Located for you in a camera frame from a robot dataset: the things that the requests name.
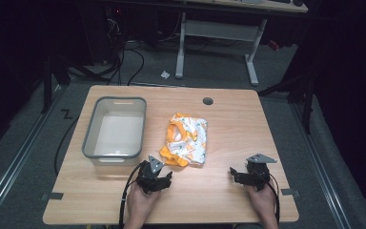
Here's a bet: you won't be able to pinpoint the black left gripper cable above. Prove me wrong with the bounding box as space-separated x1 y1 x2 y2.
118 160 149 228

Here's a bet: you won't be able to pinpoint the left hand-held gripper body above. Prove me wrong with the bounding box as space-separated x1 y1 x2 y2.
135 155 170 195

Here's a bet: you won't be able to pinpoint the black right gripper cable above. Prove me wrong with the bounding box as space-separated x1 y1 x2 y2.
268 171 281 225

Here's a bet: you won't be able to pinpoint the clear plastic bin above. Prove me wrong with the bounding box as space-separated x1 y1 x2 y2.
81 95 148 167

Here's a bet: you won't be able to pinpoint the grey table edge bracket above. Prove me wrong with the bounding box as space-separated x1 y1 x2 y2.
40 192 65 202
280 188 301 198

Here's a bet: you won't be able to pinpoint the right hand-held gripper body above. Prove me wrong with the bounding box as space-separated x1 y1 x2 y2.
234 153 278 192

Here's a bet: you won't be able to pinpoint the black stand leg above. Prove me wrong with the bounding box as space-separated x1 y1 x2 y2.
257 74 315 135
40 53 71 115

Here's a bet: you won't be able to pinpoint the orange and white patterned garment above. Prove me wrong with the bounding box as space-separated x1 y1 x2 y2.
158 112 209 168

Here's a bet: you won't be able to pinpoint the person's left hand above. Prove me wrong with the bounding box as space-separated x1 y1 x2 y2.
126 181 161 223

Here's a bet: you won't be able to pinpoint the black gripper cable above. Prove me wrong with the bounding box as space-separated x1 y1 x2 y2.
118 160 149 228
268 171 281 225

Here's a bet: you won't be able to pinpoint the black floor cables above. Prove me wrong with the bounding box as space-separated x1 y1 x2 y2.
101 18 146 86

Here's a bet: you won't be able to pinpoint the white metal desk frame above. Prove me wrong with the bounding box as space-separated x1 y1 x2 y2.
174 10 269 87

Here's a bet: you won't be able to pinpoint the person's right hand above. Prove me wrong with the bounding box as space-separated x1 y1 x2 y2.
246 178 278 220

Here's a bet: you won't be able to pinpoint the black cable beside table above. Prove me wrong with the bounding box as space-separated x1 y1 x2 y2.
53 115 80 177

